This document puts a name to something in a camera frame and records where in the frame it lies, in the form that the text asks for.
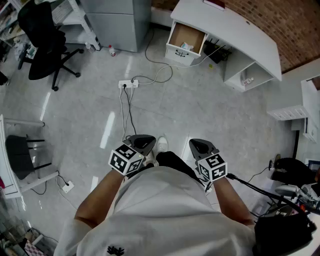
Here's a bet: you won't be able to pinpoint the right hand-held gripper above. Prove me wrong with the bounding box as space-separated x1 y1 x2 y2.
189 138 228 183

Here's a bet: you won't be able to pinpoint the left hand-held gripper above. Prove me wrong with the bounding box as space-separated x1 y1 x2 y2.
108 134 157 176

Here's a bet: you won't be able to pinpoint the white wooden drawer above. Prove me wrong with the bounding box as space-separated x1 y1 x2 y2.
164 21 209 67

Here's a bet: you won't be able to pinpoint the person's right forearm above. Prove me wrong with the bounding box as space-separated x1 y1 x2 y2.
212 174 256 226

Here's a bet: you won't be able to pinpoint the person's left forearm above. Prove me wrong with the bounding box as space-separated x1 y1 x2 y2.
74 169 126 229

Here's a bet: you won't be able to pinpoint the person's white shoe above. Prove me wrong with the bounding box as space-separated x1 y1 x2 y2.
156 136 169 153
145 149 160 168

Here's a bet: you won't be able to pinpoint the person's black trousers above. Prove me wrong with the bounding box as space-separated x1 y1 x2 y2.
143 150 206 187

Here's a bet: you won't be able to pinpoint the person's white shirt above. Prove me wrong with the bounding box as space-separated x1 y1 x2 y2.
53 166 257 256

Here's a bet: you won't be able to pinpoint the small white floor socket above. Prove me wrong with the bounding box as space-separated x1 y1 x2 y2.
61 181 75 194

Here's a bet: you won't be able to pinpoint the white power strip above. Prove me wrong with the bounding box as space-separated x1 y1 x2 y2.
117 79 140 90

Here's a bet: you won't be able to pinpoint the black bag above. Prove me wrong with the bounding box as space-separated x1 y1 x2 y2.
251 212 318 256

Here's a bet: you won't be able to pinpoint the large black router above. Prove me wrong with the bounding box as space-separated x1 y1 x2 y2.
5 134 53 181

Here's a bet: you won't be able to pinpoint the black router with antennas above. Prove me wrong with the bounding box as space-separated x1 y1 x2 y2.
203 37 233 65

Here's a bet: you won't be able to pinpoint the white cabinet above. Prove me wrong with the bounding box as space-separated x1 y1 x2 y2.
266 77 320 145

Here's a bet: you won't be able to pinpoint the grey refrigerator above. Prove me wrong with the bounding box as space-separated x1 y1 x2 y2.
79 0 153 53

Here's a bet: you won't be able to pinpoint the white desk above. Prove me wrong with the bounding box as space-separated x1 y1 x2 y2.
169 0 283 93

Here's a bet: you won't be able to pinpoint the white metal shelf rack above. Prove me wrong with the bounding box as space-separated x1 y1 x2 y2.
51 0 102 52

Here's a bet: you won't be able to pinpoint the black office chair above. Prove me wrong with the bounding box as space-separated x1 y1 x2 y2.
16 1 85 92

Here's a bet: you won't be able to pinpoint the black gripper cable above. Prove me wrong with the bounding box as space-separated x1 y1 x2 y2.
226 173 320 216

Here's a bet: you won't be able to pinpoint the thin white cable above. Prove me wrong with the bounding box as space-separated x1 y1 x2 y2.
119 87 126 142

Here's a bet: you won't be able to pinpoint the thin black cable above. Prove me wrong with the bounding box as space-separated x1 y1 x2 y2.
122 86 138 137

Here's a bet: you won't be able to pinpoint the white power cable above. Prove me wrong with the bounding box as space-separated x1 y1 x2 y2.
131 46 223 86

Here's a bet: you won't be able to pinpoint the grey cable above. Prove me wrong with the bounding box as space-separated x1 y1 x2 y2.
144 27 174 84

